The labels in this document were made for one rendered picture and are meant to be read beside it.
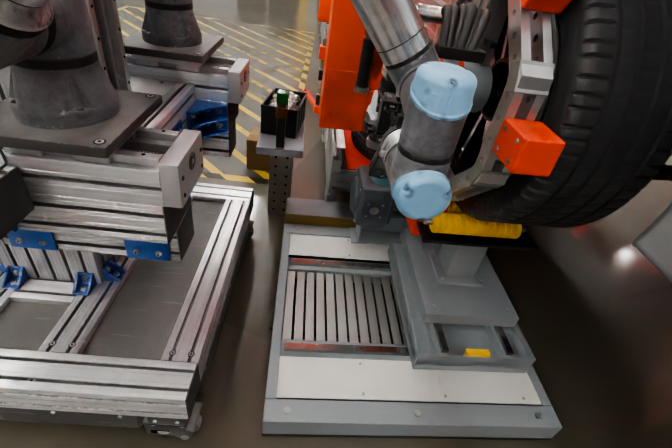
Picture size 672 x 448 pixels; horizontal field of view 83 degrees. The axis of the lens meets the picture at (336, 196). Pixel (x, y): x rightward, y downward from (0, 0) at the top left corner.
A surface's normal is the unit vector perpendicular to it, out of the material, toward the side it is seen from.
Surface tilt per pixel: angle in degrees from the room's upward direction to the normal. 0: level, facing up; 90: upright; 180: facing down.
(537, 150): 90
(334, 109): 90
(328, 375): 0
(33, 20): 94
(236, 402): 0
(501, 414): 0
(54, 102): 73
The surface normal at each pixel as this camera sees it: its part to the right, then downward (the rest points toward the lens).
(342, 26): 0.04, 0.58
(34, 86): 0.07, 0.30
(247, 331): 0.14, -0.81
